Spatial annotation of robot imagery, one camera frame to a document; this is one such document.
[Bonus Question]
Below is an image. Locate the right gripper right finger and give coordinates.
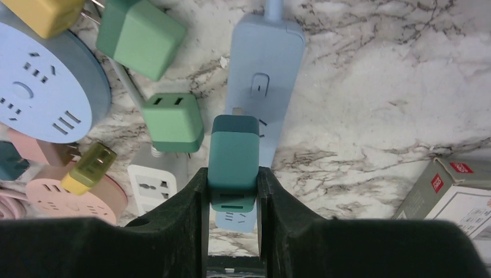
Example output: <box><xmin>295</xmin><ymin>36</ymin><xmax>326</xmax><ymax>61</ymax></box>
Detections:
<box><xmin>257</xmin><ymin>167</ymin><xmax>489</xmax><ymax>277</ymax></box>

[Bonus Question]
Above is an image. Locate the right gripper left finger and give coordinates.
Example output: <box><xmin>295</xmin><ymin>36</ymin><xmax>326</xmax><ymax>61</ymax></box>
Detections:
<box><xmin>1</xmin><ymin>168</ymin><xmax>209</xmax><ymax>277</ymax></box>

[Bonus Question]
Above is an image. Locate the teal plug adapter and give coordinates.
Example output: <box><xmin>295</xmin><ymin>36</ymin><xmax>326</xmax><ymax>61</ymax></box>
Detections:
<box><xmin>1</xmin><ymin>141</ymin><xmax>30</xmax><ymax>181</ymax></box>
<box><xmin>207</xmin><ymin>108</ymin><xmax>260</xmax><ymax>213</ymax></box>

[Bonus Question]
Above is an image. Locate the yellow plug adapter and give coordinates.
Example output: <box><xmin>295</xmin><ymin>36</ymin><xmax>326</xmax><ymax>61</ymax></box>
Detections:
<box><xmin>1</xmin><ymin>0</ymin><xmax>101</xmax><ymax>39</ymax></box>
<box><xmin>60</xmin><ymin>142</ymin><xmax>117</xmax><ymax>196</ymax></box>

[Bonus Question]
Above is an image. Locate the green plug adapter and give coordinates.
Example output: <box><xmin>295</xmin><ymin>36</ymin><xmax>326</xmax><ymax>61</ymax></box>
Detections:
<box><xmin>96</xmin><ymin>0</ymin><xmax>186</xmax><ymax>81</ymax></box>
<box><xmin>142</xmin><ymin>93</ymin><xmax>204</xmax><ymax>153</ymax></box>

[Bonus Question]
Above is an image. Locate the pink plug adapter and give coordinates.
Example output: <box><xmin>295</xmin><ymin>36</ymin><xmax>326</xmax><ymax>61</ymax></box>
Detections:
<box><xmin>7</xmin><ymin>128</ymin><xmax>80</xmax><ymax>167</ymax></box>

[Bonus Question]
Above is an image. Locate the white power strip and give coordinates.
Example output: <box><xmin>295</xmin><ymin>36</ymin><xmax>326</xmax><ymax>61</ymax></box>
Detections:
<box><xmin>127</xmin><ymin>143</ymin><xmax>189</xmax><ymax>216</ymax></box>

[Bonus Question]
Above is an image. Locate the pink round power socket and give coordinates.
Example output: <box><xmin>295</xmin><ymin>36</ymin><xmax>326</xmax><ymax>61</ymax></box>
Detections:
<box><xmin>25</xmin><ymin>162</ymin><xmax>128</xmax><ymax>225</ymax></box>

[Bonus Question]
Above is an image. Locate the small white red box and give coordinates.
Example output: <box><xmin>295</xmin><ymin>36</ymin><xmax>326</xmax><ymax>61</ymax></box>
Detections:
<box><xmin>393</xmin><ymin>156</ymin><xmax>490</xmax><ymax>239</ymax></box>

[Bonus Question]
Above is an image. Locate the blue round power socket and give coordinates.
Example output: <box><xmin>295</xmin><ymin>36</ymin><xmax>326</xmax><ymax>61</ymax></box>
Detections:
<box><xmin>1</xmin><ymin>5</ymin><xmax>111</xmax><ymax>143</ymax></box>

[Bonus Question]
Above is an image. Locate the blue power strip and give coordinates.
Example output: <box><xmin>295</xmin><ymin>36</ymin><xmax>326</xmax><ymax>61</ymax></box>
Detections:
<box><xmin>212</xmin><ymin>1</ymin><xmax>306</xmax><ymax>233</ymax></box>

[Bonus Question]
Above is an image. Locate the grey coiled cable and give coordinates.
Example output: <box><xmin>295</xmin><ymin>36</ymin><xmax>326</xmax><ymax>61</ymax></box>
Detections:
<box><xmin>107</xmin><ymin>57</ymin><xmax>148</xmax><ymax>112</ymax></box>

